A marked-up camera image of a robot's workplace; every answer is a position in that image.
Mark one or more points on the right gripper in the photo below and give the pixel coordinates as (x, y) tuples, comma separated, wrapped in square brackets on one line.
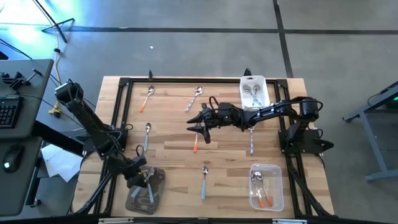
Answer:
[(224, 115)]

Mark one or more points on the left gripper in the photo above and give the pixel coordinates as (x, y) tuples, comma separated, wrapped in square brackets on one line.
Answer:
[(138, 174)]

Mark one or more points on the smoky grey plastic bin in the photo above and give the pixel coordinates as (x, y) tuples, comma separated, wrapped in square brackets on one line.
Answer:
[(140, 205)]

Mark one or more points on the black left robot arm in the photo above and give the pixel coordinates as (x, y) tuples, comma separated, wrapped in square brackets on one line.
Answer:
[(87, 115)]

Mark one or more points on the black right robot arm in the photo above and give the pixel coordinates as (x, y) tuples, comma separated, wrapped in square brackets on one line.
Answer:
[(273, 110)]

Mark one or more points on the black table clamp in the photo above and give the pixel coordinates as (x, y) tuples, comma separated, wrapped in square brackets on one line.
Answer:
[(150, 74), (247, 72)]

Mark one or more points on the white plastic bin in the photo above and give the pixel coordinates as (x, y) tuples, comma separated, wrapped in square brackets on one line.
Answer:
[(265, 93)]

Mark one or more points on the white paper sheet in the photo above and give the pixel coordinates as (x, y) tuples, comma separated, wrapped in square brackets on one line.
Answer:
[(59, 161)]

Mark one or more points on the clear plastic bin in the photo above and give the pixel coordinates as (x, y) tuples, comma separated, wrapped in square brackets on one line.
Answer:
[(276, 186)]

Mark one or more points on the small grey desk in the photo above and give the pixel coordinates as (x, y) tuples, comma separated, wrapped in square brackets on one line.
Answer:
[(18, 193)]

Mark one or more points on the black computer mouse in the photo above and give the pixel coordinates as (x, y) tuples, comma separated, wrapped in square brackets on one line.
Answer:
[(14, 157)]

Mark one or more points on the large grey desk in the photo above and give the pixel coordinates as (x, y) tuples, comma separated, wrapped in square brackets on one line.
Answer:
[(34, 102)]

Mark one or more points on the black keyboard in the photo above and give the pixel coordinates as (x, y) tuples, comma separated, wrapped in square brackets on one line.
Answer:
[(9, 112)]

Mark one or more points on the black desk clamp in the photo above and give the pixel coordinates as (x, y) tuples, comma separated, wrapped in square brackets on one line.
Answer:
[(14, 81)]

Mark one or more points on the black tripod stand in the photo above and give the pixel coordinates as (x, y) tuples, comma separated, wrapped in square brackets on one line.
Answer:
[(55, 25)]

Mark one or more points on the grey blue metal stand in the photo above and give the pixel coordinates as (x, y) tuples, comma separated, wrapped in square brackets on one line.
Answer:
[(377, 155)]

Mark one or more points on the dark box with green light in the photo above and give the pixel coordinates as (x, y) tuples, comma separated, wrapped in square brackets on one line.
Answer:
[(393, 101)]

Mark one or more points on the black aluminium table frame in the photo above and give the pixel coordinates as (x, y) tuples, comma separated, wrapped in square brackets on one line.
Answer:
[(174, 80)]

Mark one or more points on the silver metal bracket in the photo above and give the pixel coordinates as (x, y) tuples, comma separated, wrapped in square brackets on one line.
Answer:
[(289, 221), (115, 220)]

